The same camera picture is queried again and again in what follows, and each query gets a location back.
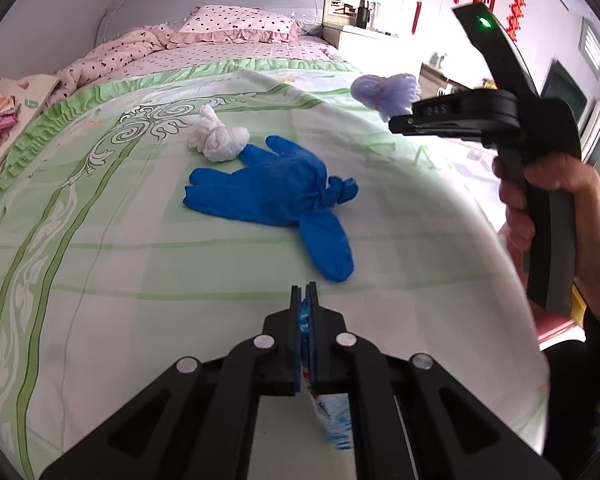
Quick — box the white radiator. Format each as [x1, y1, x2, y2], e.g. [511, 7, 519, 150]
[580, 100, 600, 161]

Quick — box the blue rubber glove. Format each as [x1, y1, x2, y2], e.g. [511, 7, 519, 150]
[182, 135, 358, 283]

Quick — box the pink dotted bed sheet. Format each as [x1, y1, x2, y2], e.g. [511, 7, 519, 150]
[125, 35, 356, 73]

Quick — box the blue wave pattern wrapper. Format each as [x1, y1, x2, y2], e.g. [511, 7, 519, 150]
[300, 300, 356, 453]

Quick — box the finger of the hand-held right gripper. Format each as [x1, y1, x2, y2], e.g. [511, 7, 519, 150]
[410, 89, 486, 121]
[387, 114, 486, 145]

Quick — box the lilac fluffy chenille ball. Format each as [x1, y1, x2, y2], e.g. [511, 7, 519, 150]
[350, 72, 422, 122]

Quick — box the white wall vent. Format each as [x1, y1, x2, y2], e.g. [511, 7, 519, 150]
[577, 17, 600, 80]

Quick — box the green printed blanket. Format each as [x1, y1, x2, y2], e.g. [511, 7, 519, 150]
[0, 57, 551, 480]

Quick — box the pink dotted duvet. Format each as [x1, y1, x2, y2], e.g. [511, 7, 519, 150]
[55, 25, 176, 98]

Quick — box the person's dark clothing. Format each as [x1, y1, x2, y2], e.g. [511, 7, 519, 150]
[542, 305, 600, 480]

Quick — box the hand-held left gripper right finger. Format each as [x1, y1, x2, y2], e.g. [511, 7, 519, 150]
[305, 282, 563, 480]

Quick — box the white nightstand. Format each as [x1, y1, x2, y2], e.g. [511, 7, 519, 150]
[322, 22, 401, 63]

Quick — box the dark flat screen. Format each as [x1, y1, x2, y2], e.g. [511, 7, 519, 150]
[540, 59, 588, 123]

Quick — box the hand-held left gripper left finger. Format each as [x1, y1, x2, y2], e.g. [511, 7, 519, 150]
[40, 285, 306, 480]

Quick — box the red paper wall ornament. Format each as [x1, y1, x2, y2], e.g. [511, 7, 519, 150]
[505, 0, 528, 43]

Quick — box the person's right hand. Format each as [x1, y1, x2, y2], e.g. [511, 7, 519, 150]
[492, 151, 600, 271]

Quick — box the pink dotted frilled pillow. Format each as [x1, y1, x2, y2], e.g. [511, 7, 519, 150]
[167, 5, 301, 50]

